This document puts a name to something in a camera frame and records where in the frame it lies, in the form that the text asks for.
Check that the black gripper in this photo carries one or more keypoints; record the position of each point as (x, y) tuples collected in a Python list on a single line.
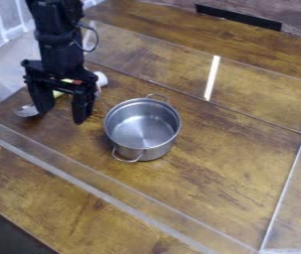
[(58, 71)]

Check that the red toy mushroom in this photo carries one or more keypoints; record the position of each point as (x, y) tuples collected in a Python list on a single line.
[(99, 82)]

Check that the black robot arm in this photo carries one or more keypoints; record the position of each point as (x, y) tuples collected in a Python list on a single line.
[(57, 21)]

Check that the black strip on table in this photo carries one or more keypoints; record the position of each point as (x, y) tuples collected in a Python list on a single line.
[(241, 18)]

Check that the small steel pot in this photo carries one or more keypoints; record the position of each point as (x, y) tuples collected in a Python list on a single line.
[(142, 127)]

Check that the green handled metal spoon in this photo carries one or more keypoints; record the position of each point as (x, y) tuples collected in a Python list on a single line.
[(30, 111)]

